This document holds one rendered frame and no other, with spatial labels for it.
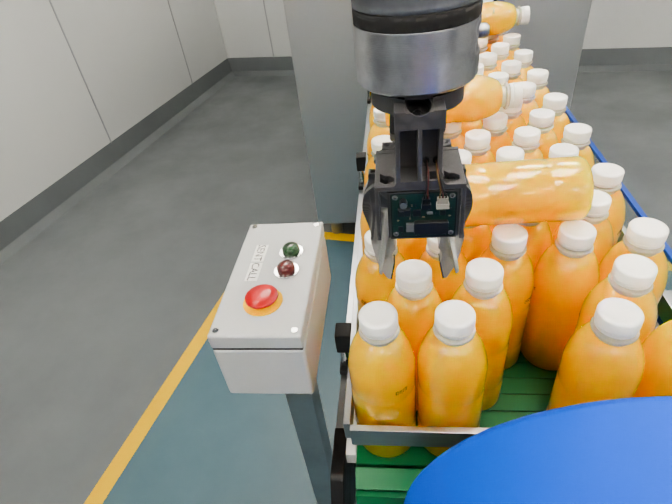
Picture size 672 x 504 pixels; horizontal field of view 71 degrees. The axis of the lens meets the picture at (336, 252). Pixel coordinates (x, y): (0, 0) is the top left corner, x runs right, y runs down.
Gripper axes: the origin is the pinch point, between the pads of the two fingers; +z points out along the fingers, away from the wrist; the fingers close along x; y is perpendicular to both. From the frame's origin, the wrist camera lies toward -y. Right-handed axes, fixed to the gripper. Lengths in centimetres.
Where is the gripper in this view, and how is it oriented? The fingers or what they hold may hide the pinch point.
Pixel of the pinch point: (416, 263)
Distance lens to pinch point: 51.3
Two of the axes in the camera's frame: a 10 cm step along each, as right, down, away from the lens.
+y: -0.9, 6.3, -7.7
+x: 9.9, -0.3, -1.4
